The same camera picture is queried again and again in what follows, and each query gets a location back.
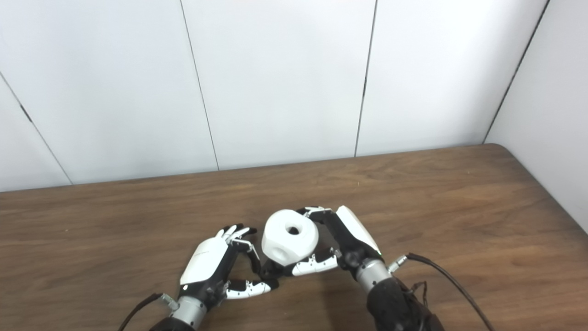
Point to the white and black left hand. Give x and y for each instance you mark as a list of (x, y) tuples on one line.
[(206, 262)]

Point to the white and black right hand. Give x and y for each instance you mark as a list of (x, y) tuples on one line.
[(353, 234)]

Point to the black flanged holder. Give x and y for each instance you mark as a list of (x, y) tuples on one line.
[(273, 270)]

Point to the round white piece with holes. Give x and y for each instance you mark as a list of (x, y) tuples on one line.
[(287, 246)]

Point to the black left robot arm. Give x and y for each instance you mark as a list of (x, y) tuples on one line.
[(183, 317)]

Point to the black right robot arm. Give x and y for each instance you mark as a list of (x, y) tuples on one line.
[(390, 303)]

